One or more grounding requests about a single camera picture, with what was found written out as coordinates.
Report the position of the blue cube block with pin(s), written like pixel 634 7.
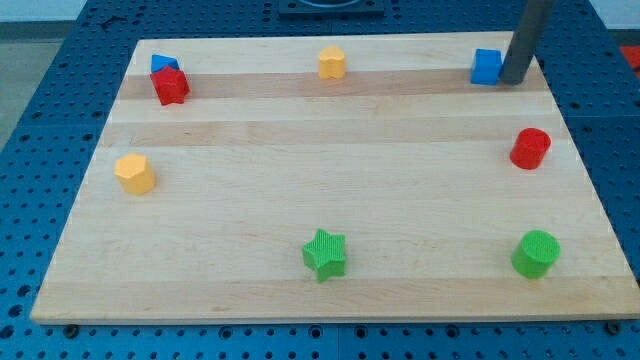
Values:
pixel 486 67

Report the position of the wooden board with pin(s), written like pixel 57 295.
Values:
pixel 404 156

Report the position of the green star block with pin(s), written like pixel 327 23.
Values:
pixel 325 255

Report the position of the yellow heart block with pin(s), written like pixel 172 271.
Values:
pixel 331 63

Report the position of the red star block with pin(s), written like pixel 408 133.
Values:
pixel 171 85

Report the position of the yellow hexagon block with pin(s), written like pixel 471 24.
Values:
pixel 135 174

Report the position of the blue triangle block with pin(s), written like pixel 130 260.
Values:
pixel 159 62

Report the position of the red cylinder block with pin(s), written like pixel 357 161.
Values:
pixel 530 148

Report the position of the green cylinder block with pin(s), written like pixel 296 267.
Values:
pixel 535 254

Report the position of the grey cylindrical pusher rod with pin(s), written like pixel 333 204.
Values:
pixel 532 23

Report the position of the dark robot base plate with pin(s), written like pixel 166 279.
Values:
pixel 297 8

